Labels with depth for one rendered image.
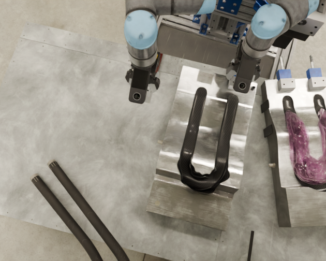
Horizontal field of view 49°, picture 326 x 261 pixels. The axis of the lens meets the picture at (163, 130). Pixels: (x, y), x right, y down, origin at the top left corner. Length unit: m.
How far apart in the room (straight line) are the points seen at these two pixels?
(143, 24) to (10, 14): 1.81
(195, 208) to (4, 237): 1.28
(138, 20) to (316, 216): 0.78
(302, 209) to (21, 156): 0.93
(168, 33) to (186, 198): 1.16
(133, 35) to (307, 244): 0.87
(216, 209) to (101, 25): 1.56
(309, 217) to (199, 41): 1.22
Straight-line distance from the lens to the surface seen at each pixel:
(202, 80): 1.26
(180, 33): 2.09
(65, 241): 2.07
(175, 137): 1.14
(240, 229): 1.24
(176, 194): 1.16
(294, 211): 1.18
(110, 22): 2.39
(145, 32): 0.82
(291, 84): 1.31
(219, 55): 2.05
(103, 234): 1.12
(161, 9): 0.91
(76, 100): 1.32
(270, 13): 0.94
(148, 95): 1.13
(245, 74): 1.07
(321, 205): 1.21
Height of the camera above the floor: 2.01
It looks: 75 degrees down
